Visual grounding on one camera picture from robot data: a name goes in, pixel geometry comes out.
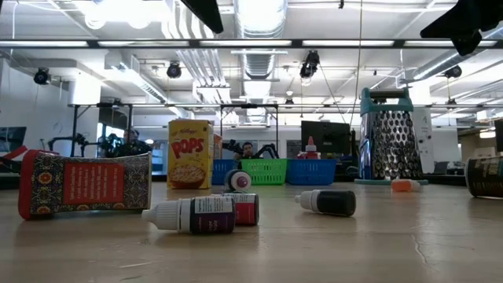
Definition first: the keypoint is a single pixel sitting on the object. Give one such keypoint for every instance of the person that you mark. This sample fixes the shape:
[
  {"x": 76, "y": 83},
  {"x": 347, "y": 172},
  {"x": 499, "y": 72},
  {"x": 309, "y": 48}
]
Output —
[
  {"x": 131, "y": 146},
  {"x": 247, "y": 150}
]

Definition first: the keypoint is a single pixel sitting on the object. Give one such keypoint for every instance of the small red food colouring bottle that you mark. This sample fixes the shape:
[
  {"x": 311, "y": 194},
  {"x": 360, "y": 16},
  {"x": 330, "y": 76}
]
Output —
[{"x": 247, "y": 212}]

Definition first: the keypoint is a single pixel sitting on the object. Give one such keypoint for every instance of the small purple food colouring bottle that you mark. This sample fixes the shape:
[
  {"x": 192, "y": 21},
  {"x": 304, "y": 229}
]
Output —
[{"x": 212, "y": 220}]

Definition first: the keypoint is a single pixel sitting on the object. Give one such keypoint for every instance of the black computer monitor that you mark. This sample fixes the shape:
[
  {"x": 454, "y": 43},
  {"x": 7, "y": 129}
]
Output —
[{"x": 326, "y": 137}]

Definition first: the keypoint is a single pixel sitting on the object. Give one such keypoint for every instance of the white pillar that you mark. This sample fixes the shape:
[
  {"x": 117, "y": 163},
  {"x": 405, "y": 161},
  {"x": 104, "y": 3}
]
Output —
[{"x": 426, "y": 149}]

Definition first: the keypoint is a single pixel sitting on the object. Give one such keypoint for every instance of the red patterned carton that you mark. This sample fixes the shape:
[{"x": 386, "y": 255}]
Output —
[{"x": 94, "y": 182}]

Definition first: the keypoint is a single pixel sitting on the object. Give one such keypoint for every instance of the black background station frame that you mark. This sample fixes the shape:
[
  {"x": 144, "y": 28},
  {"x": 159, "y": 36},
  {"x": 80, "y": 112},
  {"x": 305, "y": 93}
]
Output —
[
  {"x": 277, "y": 126},
  {"x": 74, "y": 129}
]

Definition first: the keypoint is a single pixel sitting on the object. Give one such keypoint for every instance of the dark wall screen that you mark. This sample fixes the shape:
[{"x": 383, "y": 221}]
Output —
[{"x": 12, "y": 137}]

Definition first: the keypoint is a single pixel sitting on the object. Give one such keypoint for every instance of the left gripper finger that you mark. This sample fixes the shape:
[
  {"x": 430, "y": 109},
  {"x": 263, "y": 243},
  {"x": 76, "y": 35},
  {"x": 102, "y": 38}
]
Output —
[{"x": 208, "y": 15}]

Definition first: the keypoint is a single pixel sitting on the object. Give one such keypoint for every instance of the black label dropper bottle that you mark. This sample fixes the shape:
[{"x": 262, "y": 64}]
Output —
[{"x": 334, "y": 202}]

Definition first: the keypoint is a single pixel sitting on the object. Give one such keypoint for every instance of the purple icing bottle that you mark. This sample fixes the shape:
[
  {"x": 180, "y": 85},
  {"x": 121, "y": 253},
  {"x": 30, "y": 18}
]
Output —
[{"x": 240, "y": 181}]

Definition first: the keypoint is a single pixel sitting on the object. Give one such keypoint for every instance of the yellow Corn Pops box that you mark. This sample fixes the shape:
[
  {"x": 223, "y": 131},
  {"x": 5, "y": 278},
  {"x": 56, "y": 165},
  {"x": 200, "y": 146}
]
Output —
[{"x": 190, "y": 153}]

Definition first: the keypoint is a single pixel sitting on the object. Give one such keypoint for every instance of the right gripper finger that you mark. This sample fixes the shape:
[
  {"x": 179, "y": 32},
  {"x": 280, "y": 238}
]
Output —
[
  {"x": 456, "y": 23},
  {"x": 467, "y": 43}
]

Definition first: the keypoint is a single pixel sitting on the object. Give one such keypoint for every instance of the small orange food colouring bottle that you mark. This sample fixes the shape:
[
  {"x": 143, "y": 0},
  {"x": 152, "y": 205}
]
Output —
[{"x": 402, "y": 185}]

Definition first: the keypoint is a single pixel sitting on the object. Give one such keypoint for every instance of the silver ventilation duct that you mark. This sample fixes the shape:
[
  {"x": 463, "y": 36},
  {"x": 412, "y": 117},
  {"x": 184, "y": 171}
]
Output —
[{"x": 259, "y": 15}]

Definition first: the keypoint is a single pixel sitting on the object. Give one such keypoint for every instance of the dark monitor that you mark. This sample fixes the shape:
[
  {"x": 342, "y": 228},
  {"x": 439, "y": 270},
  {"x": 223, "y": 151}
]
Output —
[{"x": 499, "y": 135}]

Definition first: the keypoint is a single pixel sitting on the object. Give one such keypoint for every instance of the red icing bottle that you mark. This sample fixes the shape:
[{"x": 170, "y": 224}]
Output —
[{"x": 310, "y": 148}]

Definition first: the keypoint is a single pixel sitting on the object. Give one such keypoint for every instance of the grey office chair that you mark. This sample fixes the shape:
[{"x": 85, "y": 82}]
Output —
[{"x": 441, "y": 168}]

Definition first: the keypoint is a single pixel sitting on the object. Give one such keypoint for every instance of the blue plastic basket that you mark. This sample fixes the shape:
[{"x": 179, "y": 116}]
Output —
[
  {"x": 310, "y": 171},
  {"x": 220, "y": 169}
]

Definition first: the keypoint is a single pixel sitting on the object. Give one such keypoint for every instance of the black background robot arm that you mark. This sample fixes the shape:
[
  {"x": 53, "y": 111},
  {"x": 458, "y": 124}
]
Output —
[
  {"x": 110, "y": 143},
  {"x": 78, "y": 139},
  {"x": 232, "y": 146},
  {"x": 269, "y": 150}
]

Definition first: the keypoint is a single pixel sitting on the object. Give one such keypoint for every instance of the long strip light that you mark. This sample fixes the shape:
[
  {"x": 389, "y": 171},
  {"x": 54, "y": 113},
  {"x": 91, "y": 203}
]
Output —
[
  {"x": 347, "y": 43},
  {"x": 424, "y": 43},
  {"x": 141, "y": 43},
  {"x": 245, "y": 43},
  {"x": 49, "y": 43}
]

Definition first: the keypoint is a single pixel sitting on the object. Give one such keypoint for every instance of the black seasoning can yellow lid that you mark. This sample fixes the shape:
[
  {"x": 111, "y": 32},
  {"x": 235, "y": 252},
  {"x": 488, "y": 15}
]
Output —
[{"x": 487, "y": 177}]

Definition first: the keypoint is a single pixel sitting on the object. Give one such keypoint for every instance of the green plastic basket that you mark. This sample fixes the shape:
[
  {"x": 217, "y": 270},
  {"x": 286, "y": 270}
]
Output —
[{"x": 265, "y": 171}]

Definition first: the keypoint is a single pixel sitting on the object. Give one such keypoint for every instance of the black ceiling camera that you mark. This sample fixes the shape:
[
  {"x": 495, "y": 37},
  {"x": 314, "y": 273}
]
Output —
[
  {"x": 454, "y": 71},
  {"x": 41, "y": 76},
  {"x": 174, "y": 70},
  {"x": 310, "y": 63}
]

